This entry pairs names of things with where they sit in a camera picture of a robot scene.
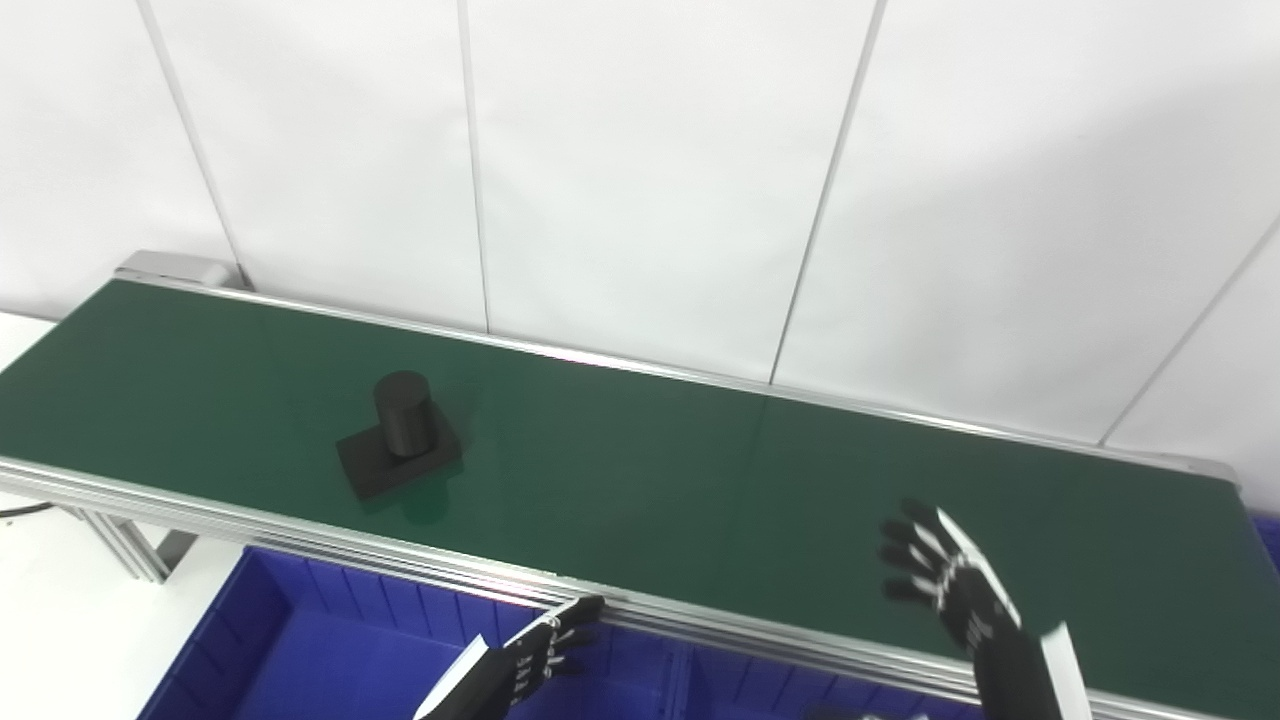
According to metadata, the black cylinder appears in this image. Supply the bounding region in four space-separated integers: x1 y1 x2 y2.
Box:
335 370 464 501

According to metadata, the aluminium conveyor support leg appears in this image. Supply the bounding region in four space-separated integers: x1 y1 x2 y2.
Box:
60 505 201 584

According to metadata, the grey conveyor end housing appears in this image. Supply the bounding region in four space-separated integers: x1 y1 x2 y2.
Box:
115 250 246 291

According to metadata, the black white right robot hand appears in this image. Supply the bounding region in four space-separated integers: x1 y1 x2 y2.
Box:
878 500 1096 720

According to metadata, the green conveyor belt aluminium frame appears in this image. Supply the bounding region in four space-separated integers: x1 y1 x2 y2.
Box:
0 250 1280 720

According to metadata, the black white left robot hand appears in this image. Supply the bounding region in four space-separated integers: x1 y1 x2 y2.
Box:
413 595 608 720

